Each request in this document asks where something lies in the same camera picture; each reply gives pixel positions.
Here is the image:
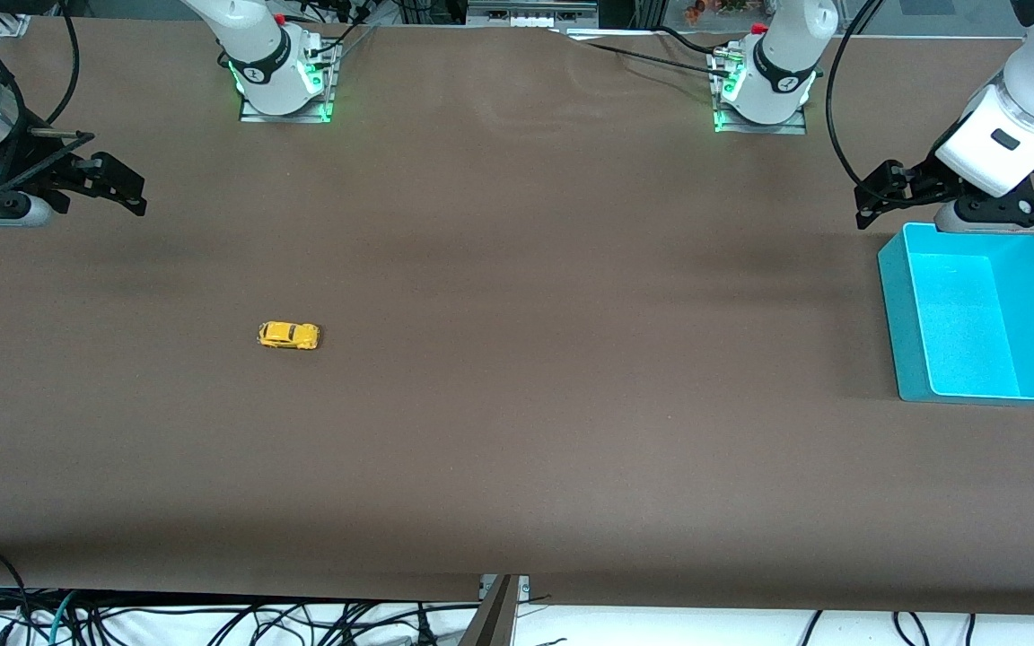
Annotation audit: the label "yellow beetle toy car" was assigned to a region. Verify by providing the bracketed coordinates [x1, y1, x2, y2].
[257, 321, 321, 351]

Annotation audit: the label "cyan plastic bin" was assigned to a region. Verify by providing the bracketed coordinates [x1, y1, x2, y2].
[878, 223, 1034, 405]

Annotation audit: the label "grey power strip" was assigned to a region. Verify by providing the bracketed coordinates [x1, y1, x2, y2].
[467, 0, 600, 29]

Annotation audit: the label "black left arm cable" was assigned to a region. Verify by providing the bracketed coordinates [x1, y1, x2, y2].
[825, 0, 886, 188]

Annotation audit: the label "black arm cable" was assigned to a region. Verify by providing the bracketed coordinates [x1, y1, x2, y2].
[41, 0, 81, 127]
[825, 0, 886, 188]

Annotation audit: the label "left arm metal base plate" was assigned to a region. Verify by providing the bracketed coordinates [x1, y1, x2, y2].
[711, 49, 811, 136]

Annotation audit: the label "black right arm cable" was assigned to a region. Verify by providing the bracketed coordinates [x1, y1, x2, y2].
[41, 0, 81, 127]

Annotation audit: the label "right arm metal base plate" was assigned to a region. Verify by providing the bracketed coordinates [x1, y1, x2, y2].
[239, 38, 337, 125]

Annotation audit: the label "short black table cable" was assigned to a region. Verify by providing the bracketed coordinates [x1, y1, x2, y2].
[654, 25, 726, 58]

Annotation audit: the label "long black table cable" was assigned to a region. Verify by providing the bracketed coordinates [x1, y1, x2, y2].
[553, 29, 733, 78]

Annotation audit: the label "teal floor cable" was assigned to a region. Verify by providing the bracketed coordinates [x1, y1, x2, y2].
[47, 589, 81, 646]

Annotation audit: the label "tangled black floor cables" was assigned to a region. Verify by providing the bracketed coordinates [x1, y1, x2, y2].
[77, 599, 482, 646]

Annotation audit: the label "metal table leg bracket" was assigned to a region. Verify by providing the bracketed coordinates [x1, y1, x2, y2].
[457, 574, 532, 646]

